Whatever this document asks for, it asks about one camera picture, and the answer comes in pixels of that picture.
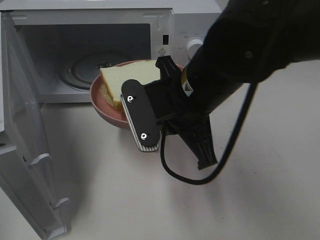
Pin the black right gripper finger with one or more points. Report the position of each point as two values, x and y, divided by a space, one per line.
168 69
199 139

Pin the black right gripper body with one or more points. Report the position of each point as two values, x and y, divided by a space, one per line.
184 103

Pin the toast bread sandwich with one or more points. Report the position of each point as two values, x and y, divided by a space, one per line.
144 71

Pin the pink round plate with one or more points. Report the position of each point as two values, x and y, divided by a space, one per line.
114 117

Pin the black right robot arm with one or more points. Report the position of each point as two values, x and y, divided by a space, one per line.
249 41

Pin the white warning label sticker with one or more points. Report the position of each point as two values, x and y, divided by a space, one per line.
162 50

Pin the upper white round knob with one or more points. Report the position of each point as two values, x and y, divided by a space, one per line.
192 46

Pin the glass microwave turntable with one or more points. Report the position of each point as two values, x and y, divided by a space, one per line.
79 71

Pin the white microwave oven body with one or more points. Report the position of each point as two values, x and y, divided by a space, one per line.
57 28

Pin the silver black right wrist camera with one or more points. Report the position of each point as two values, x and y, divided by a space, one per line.
140 116

